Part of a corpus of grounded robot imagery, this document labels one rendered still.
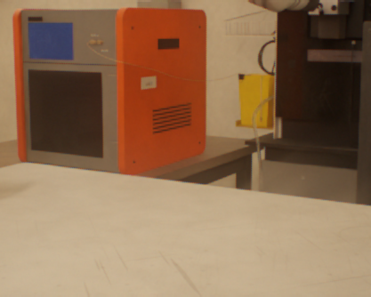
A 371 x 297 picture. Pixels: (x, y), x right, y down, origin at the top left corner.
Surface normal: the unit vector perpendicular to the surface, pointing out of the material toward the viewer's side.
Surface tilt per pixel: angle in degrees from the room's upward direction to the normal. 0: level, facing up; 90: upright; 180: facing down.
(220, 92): 90
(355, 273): 0
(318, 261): 0
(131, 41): 90
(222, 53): 90
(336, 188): 90
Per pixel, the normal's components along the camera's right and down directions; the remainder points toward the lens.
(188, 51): 0.86, 0.09
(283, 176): -0.51, 0.15
